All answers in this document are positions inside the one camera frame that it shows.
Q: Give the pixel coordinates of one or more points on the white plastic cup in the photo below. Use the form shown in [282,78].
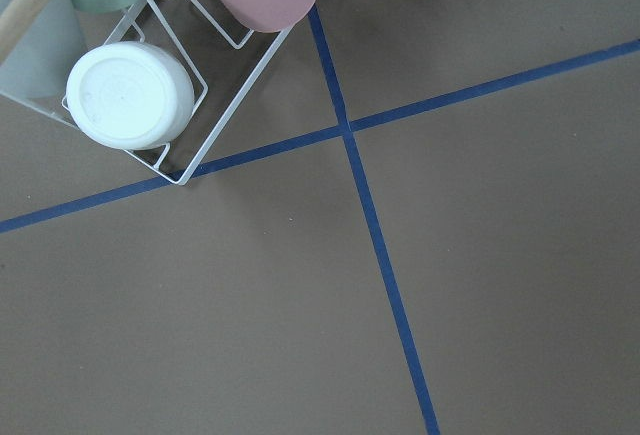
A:
[130,95]

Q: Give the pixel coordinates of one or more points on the pale grey plastic cup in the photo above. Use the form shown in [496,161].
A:
[40,63]

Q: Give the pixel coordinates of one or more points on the white wire cup rack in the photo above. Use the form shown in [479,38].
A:
[222,57]

